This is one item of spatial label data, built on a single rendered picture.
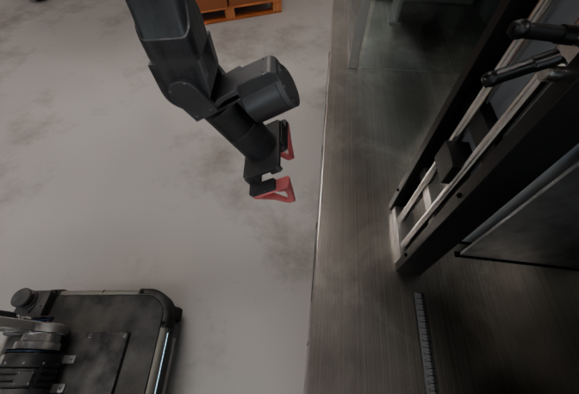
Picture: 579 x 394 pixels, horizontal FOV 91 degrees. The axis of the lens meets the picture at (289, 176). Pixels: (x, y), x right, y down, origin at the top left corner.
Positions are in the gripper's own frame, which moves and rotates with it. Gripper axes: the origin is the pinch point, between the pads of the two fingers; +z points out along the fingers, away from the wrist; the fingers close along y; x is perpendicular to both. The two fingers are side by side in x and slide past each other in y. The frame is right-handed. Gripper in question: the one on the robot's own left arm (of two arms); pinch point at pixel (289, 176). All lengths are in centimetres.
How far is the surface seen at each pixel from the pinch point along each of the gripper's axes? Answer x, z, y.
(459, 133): -27.4, -0.5, -2.9
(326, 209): -0.2, 17.0, 1.5
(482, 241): -27.3, 24.1, -9.8
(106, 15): 224, -7, 297
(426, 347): -13.0, 24.2, -26.0
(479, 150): -27.9, -3.4, -8.5
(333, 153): -2.9, 18.5, 18.1
